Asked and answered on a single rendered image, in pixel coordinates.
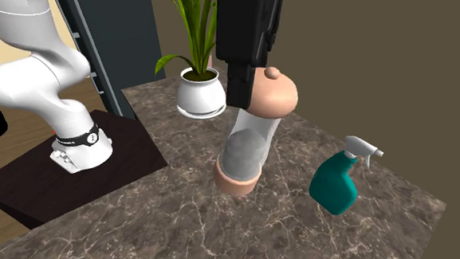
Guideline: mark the dark robot stand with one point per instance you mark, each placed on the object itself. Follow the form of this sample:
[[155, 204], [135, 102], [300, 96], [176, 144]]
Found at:
[[108, 162]]

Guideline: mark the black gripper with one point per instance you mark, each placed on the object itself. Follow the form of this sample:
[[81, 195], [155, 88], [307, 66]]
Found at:
[[242, 24]]

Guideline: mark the dark grey tall cabinet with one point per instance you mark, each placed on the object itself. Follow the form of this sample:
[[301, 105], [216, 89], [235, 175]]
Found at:
[[121, 35]]

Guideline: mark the green plant in white pot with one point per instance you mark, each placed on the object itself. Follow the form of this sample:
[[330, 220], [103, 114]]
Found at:
[[200, 94]]

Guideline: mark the teal spray bottle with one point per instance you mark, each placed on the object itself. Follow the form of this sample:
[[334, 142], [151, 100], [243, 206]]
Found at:
[[334, 186]]

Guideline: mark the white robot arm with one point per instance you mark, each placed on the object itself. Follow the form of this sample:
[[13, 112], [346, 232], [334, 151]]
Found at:
[[41, 86]]

